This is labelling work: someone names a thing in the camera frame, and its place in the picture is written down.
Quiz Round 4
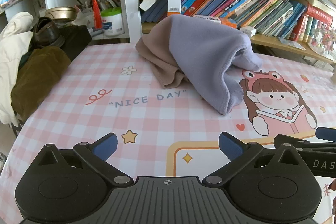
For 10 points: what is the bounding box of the flat orange and white box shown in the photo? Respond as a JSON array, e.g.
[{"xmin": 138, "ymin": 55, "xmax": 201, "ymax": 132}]
[{"xmin": 194, "ymin": 15, "xmax": 238, "ymax": 28}]

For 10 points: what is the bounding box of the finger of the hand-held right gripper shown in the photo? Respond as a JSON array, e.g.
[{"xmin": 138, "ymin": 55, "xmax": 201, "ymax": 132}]
[
  {"xmin": 316, "ymin": 127, "xmax": 336, "ymax": 143},
  {"xmin": 274, "ymin": 134, "xmax": 312, "ymax": 150}
]

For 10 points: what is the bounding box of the purple and pink knit sweater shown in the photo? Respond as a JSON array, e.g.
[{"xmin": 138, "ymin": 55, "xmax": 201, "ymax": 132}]
[{"xmin": 136, "ymin": 15, "xmax": 263, "ymax": 116}]

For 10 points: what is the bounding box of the brown corduroy garment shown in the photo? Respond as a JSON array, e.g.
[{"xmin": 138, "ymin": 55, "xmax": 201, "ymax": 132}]
[{"xmin": 10, "ymin": 46, "xmax": 72, "ymax": 122}]

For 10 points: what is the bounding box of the clear plastic packet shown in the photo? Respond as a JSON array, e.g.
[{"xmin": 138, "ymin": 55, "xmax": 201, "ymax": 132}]
[{"xmin": 280, "ymin": 38, "xmax": 306, "ymax": 50}]

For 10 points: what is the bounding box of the white jar with green lid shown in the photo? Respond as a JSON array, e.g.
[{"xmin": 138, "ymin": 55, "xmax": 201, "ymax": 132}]
[{"xmin": 100, "ymin": 7, "xmax": 124, "ymax": 37}]

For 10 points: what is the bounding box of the brown leather shoe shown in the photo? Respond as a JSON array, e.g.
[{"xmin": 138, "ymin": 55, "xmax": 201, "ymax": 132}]
[{"xmin": 33, "ymin": 17, "xmax": 66, "ymax": 48}]

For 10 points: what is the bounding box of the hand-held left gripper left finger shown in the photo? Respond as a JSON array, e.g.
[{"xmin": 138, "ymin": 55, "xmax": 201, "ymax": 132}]
[{"xmin": 37, "ymin": 132, "xmax": 133, "ymax": 186}]

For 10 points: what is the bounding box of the black box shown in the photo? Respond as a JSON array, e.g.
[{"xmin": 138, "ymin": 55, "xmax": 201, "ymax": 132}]
[{"xmin": 59, "ymin": 25, "xmax": 92, "ymax": 62}]

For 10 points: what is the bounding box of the white charger plug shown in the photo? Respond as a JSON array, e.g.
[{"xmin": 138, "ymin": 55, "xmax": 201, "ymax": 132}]
[{"xmin": 239, "ymin": 27, "xmax": 256, "ymax": 38}]

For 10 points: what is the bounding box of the cream jacket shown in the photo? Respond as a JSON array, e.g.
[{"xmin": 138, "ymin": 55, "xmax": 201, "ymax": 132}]
[{"xmin": 0, "ymin": 12, "xmax": 34, "ymax": 125}]

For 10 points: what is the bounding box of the colourful paper flower bouquet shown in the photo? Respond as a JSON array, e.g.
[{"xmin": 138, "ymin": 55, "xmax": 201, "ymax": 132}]
[{"xmin": 308, "ymin": 25, "xmax": 336, "ymax": 60}]

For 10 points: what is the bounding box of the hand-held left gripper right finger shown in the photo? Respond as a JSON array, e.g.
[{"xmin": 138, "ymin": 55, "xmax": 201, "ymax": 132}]
[{"xmin": 206, "ymin": 132, "xmax": 301, "ymax": 186}]

